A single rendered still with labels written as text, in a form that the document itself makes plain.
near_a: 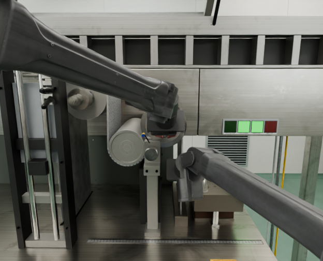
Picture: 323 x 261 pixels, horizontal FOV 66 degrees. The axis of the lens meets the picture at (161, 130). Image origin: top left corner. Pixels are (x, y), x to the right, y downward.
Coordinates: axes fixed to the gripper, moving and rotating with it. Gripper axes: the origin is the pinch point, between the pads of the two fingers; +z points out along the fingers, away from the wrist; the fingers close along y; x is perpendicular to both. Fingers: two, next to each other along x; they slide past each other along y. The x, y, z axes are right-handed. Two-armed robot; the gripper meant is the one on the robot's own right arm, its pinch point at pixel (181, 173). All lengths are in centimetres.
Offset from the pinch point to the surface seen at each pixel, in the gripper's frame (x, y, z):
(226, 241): -21.1, 13.5, -1.3
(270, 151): 70, 148, 263
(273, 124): 25, 43, 20
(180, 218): -14.5, -0.3, 3.5
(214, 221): -15.6, 11.2, 4.8
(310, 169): 9, 72, 48
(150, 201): -9.3, -10.2, -2.6
